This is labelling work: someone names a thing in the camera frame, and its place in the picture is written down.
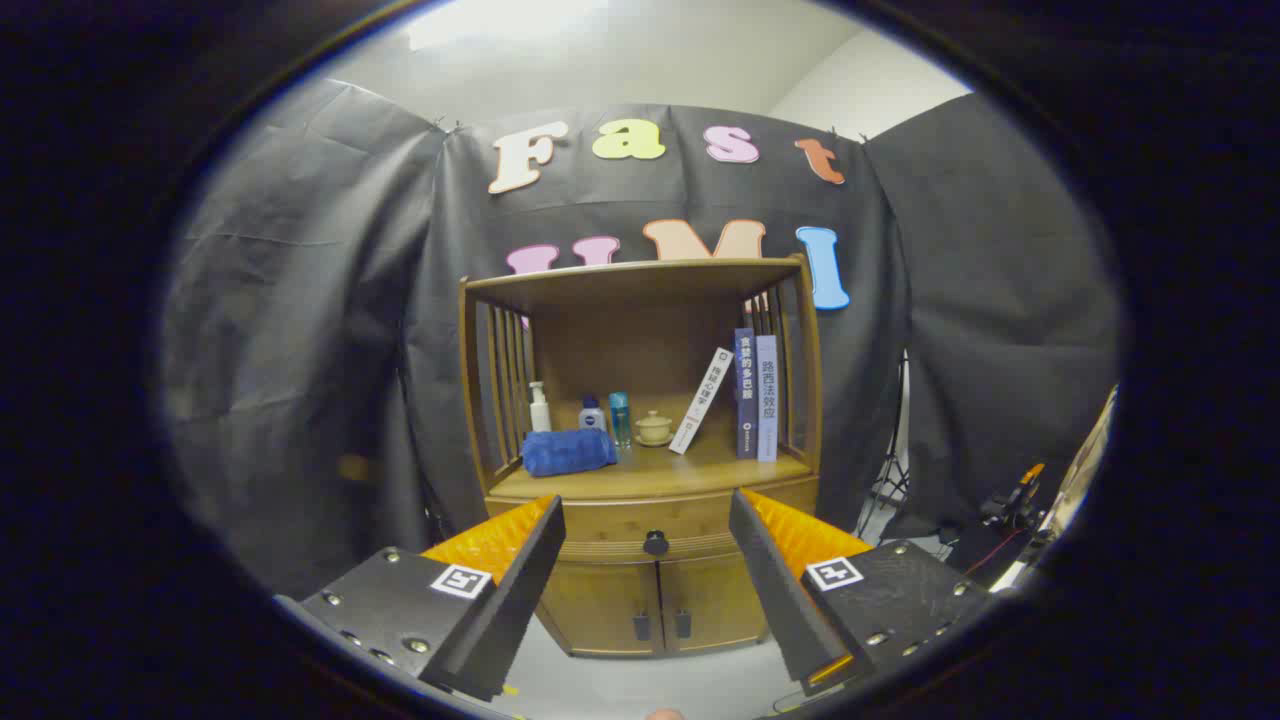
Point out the black tripod stand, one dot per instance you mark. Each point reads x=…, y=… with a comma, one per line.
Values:
x=884, y=487

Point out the clear blue bottle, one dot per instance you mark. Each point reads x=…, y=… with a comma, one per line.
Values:
x=620, y=420

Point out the light purple book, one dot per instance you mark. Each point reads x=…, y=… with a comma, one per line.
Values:
x=767, y=400

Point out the white book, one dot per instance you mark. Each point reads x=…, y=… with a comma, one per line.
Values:
x=700, y=400

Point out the black backdrop cloth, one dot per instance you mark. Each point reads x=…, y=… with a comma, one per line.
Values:
x=300, y=350

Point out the white bottle with blue cap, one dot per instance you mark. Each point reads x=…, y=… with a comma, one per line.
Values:
x=593, y=418

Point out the tan slanted board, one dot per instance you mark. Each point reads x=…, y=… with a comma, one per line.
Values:
x=1085, y=460

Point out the wooden cabinet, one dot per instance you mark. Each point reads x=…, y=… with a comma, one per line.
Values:
x=640, y=330

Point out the dark blue book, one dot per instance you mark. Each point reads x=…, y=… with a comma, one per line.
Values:
x=746, y=400

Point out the white pump bottle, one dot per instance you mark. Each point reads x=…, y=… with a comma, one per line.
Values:
x=540, y=412

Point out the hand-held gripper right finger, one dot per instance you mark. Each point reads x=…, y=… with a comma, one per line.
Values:
x=775, y=600

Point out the orange and black clamp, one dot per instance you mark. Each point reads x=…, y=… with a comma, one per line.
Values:
x=1015, y=500

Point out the wooden cabinet door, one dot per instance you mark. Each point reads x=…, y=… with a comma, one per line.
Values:
x=715, y=600
x=600, y=610

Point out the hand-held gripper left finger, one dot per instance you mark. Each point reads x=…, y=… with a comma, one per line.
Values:
x=520, y=600

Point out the wooden countertop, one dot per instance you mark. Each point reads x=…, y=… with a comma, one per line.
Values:
x=700, y=470

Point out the beige lidded teacup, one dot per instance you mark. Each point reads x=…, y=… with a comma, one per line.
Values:
x=655, y=430

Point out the blue towel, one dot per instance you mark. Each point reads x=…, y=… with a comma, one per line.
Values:
x=565, y=452

